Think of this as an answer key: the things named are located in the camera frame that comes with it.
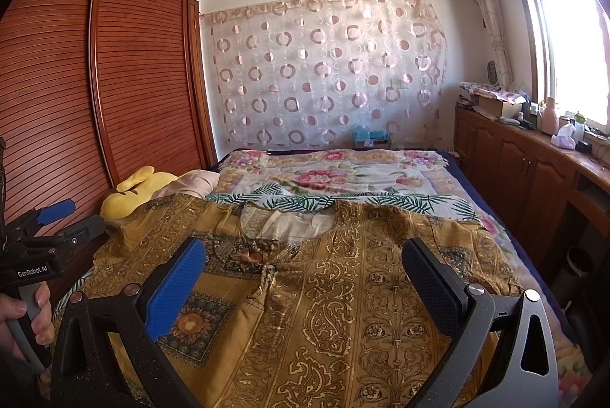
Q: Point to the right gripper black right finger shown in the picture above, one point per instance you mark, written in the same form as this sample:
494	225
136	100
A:
522	371

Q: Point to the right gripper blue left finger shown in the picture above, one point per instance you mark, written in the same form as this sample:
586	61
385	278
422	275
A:
86	370

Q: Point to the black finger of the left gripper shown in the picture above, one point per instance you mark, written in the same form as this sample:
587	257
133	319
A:
85	230

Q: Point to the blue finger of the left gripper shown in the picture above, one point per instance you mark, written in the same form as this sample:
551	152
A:
55	212

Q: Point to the golden patterned shirt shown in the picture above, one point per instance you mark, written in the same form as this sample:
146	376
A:
332	322

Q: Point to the person's left hand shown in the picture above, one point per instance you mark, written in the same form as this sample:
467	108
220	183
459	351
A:
41	323

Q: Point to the yellow plush toy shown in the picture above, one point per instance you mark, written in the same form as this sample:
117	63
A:
133	192

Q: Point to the folded pink beige garment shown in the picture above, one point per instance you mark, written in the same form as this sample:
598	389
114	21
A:
197	183

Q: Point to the wooden louvered wardrobe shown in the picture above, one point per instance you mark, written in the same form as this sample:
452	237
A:
92	90

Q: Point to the wooden sideboard cabinet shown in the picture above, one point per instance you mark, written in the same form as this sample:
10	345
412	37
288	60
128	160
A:
554	202

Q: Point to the palm leaf bed sheet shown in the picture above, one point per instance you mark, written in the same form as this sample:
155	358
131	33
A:
242	232

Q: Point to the white tissue bag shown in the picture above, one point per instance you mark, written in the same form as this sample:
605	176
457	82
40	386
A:
564	138

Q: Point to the floral blanket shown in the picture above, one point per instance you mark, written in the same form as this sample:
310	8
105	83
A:
422	181

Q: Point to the pink bottle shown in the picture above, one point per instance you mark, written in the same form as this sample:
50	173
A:
549	116

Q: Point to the circle patterned sheer curtain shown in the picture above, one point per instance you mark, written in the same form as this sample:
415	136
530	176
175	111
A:
308	74

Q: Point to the cardboard box on sideboard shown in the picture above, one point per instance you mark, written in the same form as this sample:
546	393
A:
499	108

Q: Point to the blue item at bed head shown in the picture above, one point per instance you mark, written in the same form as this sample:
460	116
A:
363	137

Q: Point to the window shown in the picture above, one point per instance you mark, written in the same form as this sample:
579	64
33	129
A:
571	53

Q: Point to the tied window curtain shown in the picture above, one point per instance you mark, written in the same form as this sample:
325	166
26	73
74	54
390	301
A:
491	13

